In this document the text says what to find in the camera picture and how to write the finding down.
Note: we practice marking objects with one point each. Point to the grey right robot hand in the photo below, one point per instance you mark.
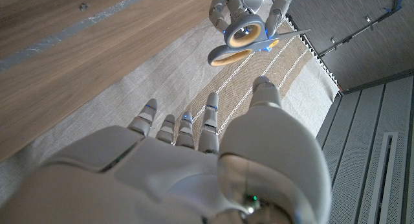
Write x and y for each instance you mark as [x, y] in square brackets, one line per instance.
[161, 178]

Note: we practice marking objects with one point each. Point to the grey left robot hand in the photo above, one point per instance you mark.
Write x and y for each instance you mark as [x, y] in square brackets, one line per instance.
[249, 0]

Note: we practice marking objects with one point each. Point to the grey tape table outline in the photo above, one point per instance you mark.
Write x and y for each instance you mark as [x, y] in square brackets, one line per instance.
[64, 31]

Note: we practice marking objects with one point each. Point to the beige striped curtain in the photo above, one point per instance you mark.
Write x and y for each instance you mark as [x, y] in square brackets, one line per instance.
[181, 81]

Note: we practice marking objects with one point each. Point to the long ceiling vent slot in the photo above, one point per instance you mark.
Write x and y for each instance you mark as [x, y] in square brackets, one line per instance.
[383, 178]

